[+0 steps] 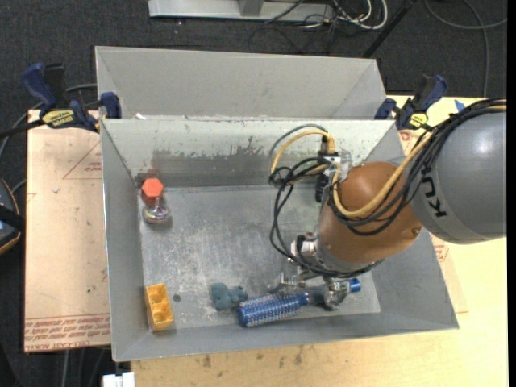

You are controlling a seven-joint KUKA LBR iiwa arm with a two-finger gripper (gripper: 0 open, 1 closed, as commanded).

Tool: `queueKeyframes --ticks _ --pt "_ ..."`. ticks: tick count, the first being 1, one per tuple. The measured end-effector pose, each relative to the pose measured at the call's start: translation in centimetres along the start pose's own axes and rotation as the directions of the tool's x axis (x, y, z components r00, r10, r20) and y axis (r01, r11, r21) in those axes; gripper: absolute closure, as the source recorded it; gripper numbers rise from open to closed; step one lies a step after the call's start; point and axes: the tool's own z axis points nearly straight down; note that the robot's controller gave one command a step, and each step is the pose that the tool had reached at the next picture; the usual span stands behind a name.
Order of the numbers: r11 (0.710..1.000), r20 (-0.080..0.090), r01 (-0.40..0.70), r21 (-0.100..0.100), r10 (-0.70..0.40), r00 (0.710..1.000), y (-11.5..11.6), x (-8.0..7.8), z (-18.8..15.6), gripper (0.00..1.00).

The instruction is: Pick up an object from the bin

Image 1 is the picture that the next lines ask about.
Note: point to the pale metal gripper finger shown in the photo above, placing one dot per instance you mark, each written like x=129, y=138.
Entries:
x=336, y=296
x=292, y=284

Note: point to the blue round hairbrush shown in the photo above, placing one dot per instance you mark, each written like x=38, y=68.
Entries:
x=270, y=308

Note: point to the grey-blue toy animal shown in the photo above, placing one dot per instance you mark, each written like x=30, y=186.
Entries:
x=225, y=294

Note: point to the grey metal bin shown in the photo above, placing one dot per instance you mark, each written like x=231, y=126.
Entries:
x=225, y=232

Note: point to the yellow plastic block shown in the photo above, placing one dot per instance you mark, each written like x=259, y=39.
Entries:
x=160, y=306

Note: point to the clear glass bottle, red cap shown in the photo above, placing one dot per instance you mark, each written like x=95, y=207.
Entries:
x=153, y=196

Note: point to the brown cardboard board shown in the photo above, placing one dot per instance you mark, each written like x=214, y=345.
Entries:
x=60, y=236

